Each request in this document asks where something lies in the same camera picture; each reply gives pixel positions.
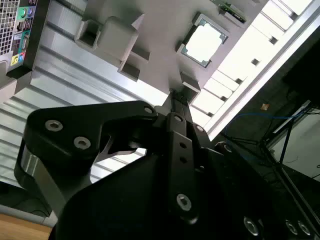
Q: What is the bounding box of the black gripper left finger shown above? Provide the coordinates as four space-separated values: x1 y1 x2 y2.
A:
13 89 201 225

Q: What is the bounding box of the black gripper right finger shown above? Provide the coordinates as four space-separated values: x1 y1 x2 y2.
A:
178 94 316 240

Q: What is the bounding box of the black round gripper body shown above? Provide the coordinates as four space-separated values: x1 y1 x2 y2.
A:
54 152 241 240

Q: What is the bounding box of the silver square CPU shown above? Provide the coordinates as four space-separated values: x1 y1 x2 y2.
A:
180 21 229 69

